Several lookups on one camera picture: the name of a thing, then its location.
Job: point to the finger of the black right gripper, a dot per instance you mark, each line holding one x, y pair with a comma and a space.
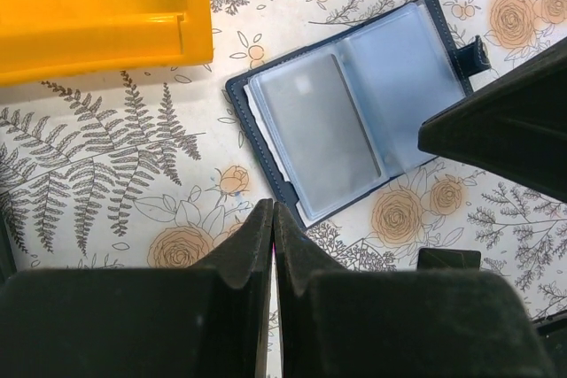
441, 258
514, 127

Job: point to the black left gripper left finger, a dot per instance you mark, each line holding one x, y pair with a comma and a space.
206, 320

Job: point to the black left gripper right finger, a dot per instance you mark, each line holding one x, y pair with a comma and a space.
335, 322

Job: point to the blue leather card holder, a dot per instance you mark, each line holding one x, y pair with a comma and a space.
401, 68

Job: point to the black card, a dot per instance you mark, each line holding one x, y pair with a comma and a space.
318, 134

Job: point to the yellow plastic bin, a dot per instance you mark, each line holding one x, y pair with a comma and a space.
49, 38

